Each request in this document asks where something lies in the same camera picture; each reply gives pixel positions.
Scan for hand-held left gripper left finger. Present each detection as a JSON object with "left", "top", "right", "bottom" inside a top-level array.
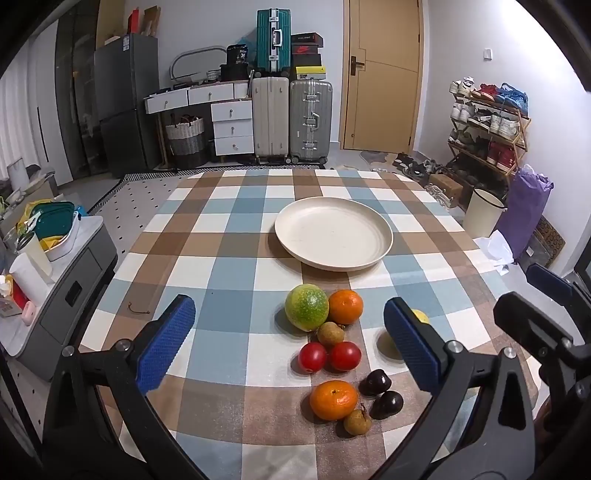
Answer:
[{"left": 44, "top": 294, "right": 204, "bottom": 480}]

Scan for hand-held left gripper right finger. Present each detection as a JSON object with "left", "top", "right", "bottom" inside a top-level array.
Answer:
[{"left": 369, "top": 296, "right": 539, "bottom": 480}]

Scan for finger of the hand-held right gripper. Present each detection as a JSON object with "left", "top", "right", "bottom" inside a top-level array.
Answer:
[
  {"left": 493, "top": 291, "right": 591, "bottom": 370},
  {"left": 525, "top": 263, "right": 591, "bottom": 315}
]

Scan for yellow-green round fruit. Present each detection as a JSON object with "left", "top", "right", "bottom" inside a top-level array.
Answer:
[{"left": 376, "top": 308, "right": 431, "bottom": 361}]

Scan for dark purple plum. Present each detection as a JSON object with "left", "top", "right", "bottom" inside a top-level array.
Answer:
[
  {"left": 369, "top": 390, "right": 404, "bottom": 420},
  {"left": 359, "top": 369, "right": 393, "bottom": 397}
]

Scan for orange mandarin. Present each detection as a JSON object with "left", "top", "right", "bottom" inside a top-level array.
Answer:
[
  {"left": 309, "top": 380, "right": 359, "bottom": 421},
  {"left": 328, "top": 289, "right": 364, "bottom": 325}
]

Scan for small brown fruit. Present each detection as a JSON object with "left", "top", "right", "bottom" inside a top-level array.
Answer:
[
  {"left": 317, "top": 322, "right": 345, "bottom": 348},
  {"left": 343, "top": 404, "right": 373, "bottom": 436}
]

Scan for green round fruit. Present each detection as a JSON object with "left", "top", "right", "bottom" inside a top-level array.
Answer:
[{"left": 284, "top": 284, "right": 330, "bottom": 332}]

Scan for cream round plate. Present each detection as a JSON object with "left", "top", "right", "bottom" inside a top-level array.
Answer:
[{"left": 274, "top": 198, "right": 394, "bottom": 272}]

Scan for brown doormat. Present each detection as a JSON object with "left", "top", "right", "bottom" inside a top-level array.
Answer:
[{"left": 531, "top": 215, "right": 566, "bottom": 268}]

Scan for crumpled white paper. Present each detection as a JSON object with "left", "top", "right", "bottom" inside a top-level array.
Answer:
[{"left": 475, "top": 230, "right": 515, "bottom": 276}]

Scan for red tomato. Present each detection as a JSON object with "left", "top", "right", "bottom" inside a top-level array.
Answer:
[
  {"left": 328, "top": 342, "right": 362, "bottom": 372},
  {"left": 298, "top": 342, "right": 328, "bottom": 374}
]

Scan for purple bag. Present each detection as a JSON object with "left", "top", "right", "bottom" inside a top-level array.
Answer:
[{"left": 494, "top": 166, "right": 554, "bottom": 261}]

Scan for white waste bin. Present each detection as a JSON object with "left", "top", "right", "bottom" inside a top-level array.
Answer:
[{"left": 463, "top": 188, "right": 506, "bottom": 238}]

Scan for checkered tablecloth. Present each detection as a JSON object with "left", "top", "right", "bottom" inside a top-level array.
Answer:
[{"left": 76, "top": 168, "right": 539, "bottom": 480}]

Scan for grey side cabinet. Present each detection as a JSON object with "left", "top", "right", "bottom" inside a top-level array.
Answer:
[{"left": 0, "top": 215, "right": 118, "bottom": 381}]

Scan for wooden shoe rack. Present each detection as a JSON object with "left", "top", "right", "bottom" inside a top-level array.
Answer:
[{"left": 447, "top": 88, "right": 532, "bottom": 185}]

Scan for patterned floor rug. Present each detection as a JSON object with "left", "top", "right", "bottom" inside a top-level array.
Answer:
[{"left": 85, "top": 170, "right": 206, "bottom": 259}]

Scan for white cup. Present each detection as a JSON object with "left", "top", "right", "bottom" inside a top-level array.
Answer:
[{"left": 16, "top": 233, "right": 52, "bottom": 278}]

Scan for white basin with green items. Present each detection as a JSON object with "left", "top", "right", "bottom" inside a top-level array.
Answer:
[{"left": 18, "top": 202, "right": 88, "bottom": 262}]

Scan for rows of sneakers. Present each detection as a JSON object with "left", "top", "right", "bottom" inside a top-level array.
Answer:
[{"left": 450, "top": 76, "right": 529, "bottom": 169}]

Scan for scattered floor shoes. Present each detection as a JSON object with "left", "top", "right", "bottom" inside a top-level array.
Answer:
[{"left": 392, "top": 152, "right": 444, "bottom": 182}]

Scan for grey white wicker basket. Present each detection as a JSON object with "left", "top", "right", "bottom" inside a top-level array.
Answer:
[{"left": 165, "top": 116, "right": 207, "bottom": 169}]

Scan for white drawer dresser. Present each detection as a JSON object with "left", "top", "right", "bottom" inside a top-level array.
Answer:
[{"left": 144, "top": 79, "right": 254, "bottom": 158}]

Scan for beige suitcase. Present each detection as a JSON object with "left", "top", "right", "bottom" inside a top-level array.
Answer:
[{"left": 252, "top": 76, "right": 291, "bottom": 162}]

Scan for silver suitcase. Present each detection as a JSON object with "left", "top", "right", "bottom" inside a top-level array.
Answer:
[{"left": 289, "top": 79, "right": 333, "bottom": 164}]

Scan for wooden door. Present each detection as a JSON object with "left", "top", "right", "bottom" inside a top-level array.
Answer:
[{"left": 342, "top": 0, "right": 424, "bottom": 153}]

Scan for grey refrigerator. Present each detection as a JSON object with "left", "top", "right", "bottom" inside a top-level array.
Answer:
[{"left": 95, "top": 33, "right": 162, "bottom": 178}]

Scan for dark glass cabinet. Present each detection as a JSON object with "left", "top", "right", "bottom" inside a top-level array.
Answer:
[{"left": 54, "top": 0, "right": 109, "bottom": 181}]

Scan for white curtain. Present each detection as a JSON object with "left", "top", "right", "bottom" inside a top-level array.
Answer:
[{"left": 0, "top": 46, "right": 61, "bottom": 185}]

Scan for black storage box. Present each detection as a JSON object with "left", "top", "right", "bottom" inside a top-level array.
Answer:
[{"left": 219, "top": 64, "right": 254, "bottom": 81}]

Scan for oval mirror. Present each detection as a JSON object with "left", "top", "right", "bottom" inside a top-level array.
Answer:
[{"left": 169, "top": 45, "right": 228, "bottom": 84}]

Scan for teal suitcase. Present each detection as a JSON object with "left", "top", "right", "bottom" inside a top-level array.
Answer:
[{"left": 256, "top": 8, "right": 291, "bottom": 77}]

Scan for large flat cardboard box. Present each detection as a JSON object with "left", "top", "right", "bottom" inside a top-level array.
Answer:
[{"left": 97, "top": 0, "right": 132, "bottom": 44}]

